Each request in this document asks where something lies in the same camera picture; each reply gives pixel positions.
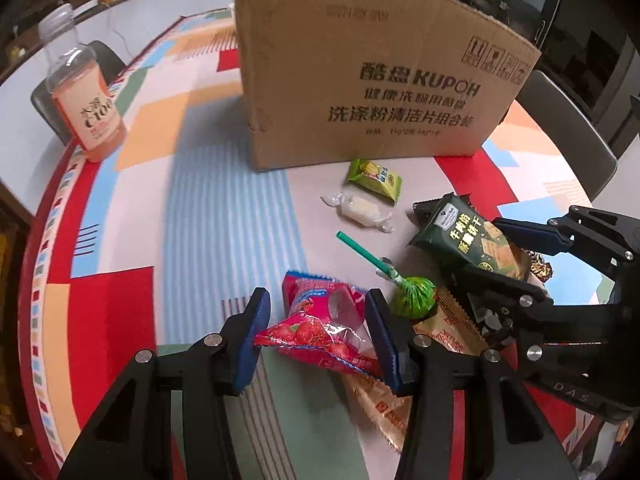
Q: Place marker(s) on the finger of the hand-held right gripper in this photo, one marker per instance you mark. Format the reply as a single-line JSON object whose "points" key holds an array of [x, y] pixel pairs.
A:
{"points": [[530, 234], [505, 292]]}

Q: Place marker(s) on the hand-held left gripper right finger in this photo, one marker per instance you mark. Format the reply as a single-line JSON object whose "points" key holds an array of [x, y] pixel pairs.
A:
{"points": [[385, 345]]}

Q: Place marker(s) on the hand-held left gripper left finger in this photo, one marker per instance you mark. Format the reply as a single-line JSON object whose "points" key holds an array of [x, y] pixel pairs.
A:
{"points": [[252, 335]]}

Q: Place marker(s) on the red strawberry snack packet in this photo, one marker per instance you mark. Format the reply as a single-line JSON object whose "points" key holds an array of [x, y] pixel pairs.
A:
{"points": [[310, 330]]}

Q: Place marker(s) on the dark green cracker packet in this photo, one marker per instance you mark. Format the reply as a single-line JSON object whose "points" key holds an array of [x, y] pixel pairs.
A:
{"points": [[465, 240]]}

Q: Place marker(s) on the white candy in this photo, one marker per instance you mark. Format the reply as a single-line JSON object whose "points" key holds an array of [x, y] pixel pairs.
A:
{"points": [[360, 208]]}

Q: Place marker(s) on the brown cardboard box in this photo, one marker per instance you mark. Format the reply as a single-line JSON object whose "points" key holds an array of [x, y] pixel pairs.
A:
{"points": [[380, 70]]}

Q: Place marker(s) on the gold foil candy wrapper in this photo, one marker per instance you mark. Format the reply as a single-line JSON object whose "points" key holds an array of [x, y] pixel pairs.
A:
{"points": [[540, 266]]}

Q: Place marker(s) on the green lollipop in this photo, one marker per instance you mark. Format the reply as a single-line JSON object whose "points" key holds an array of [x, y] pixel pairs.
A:
{"points": [[412, 297]]}

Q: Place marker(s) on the orange beige snack packet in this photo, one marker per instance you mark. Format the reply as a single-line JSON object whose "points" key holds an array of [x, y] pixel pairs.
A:
{"points": [[450, 327]]}

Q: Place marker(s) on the dark grey dining chair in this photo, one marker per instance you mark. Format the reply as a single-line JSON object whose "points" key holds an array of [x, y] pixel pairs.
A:
{"points": [[102, 60], [560, 125]]}

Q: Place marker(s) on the colourful patterned tablecloth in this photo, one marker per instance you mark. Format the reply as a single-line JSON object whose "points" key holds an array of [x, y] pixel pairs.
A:
{"points": [[200, 210]]}

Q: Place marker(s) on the small green snack packet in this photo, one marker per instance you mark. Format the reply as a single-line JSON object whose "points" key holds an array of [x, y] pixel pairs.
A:
{"points": [[375, 177]]}

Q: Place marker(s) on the clear bottle of orange drink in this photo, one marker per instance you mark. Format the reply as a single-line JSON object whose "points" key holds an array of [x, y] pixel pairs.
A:
{"points": [[92, 110]]}

